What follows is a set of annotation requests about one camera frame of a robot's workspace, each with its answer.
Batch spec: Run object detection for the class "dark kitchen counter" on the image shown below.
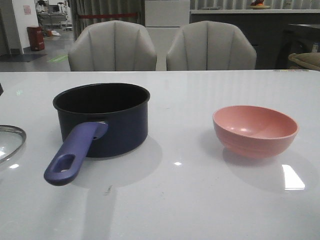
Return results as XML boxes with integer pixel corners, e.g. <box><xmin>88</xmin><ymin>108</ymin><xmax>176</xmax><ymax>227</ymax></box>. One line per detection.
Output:
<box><xmin>190</xmin><ymin>9</ymin><xmax>320</xmax><ymax>70</ymax></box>

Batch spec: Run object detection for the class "red barrier belt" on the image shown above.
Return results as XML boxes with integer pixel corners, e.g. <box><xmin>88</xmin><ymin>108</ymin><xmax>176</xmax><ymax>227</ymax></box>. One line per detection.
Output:
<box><xmin>77</xmin><ymin>12</ymin><xmax>139</xmax><ymax>19</ymax></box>

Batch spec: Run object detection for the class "grey chair left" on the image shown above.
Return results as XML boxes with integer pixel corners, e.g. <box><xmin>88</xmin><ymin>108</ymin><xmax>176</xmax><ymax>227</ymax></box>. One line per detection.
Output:
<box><xmin>68</xmin><ymin>20</ymin><xmax>157</xmax><ymax>72</ymax></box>

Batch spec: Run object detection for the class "red bin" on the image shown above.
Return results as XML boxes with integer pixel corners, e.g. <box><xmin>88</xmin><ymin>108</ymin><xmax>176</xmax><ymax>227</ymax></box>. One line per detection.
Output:
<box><xmin>27</xmin><ymin>25</ymin><xmax>45</xmax><ymax>51</ymax></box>

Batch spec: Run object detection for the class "pink bowl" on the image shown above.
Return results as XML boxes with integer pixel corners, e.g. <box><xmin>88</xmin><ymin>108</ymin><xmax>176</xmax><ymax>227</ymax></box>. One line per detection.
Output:
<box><xmin>212</xmin><ymin>105</ymin><xmax>299</xmax><ymax>159</ymax></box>

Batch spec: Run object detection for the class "fruit plate on counter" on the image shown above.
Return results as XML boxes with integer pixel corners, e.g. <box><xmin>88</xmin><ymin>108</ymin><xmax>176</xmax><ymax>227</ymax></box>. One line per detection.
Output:
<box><xmin>248</xmin><ymin>0</ymin><xmax>271</xmax><ymax>10</ymax></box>

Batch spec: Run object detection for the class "beige sofa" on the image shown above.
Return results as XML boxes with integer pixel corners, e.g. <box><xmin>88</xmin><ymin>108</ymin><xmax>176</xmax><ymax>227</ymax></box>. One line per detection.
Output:
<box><xmin>288</xmin><ymin>52</ymin><xmax>320</xmax><ymax>71</ymax></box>

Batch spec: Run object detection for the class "glass lid with blue knob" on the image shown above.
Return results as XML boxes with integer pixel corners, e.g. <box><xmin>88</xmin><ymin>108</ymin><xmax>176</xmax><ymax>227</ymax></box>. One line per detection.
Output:
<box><xmin>0</xmin><ymin>125</ymin><xmax>27</xmax><ymax>163</ymax></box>

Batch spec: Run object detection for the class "pink wall notice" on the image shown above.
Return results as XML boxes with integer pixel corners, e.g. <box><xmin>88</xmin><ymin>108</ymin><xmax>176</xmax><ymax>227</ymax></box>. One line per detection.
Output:
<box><xmin>23</xmin><ymin>5</ymin><xmax>32</xmax><ymax>15</ymax></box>

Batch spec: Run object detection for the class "grey chair right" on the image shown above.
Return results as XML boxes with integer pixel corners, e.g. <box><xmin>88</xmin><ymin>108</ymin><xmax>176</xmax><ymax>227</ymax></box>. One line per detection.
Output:
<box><xmin>166</xmin><ymin>20</ymin><xmax>257</xmax><ymax>71</ymax></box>

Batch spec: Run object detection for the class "dark blue saucepan purple handle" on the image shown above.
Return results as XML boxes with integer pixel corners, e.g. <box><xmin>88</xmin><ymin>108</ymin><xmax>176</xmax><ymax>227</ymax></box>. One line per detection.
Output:
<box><xmin>43</xmin><ymin>83</ymin><xmax>151</xmax><ymax>186</ymax></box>

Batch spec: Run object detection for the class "white cabinet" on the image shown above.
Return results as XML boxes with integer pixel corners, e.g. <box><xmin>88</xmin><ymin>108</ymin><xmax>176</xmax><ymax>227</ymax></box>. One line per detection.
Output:
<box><xmin>144</xmin><ymin>0</ymin><xmax>190</xmax><ymax>71</ymax></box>

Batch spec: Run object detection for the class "grey chair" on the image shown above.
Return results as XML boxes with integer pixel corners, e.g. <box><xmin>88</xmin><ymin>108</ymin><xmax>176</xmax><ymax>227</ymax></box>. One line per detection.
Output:
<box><xmin>68</xmin><ymin>20</ymin><xmax>157</xmax><ymax>72</ymax></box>
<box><xmin>166</xmin><ymin>20</ymin><xmax>257</xmax><ymax>71</ymax></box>

